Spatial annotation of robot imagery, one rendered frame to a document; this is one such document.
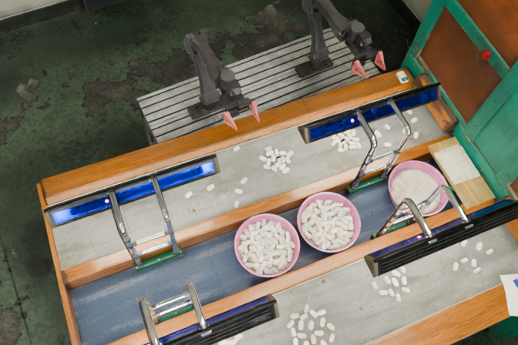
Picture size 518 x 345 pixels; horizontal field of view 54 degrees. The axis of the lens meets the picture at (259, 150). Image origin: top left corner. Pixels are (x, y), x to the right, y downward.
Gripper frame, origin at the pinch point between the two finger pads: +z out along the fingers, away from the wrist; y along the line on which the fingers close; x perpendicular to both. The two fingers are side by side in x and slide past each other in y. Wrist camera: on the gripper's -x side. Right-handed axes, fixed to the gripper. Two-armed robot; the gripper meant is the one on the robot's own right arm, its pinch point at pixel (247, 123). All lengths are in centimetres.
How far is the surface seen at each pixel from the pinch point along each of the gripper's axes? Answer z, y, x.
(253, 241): 34.6, -12.6, 33.0
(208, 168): 11.6, -21.6, -0.8
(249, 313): 65, -32, -5
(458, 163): 44, 86, 29
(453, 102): 20, 97, 19
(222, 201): 12.8, -16.6, 33.1
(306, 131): 14.1, 18.2, -2.8
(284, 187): 18.7, 10.6, 33.0
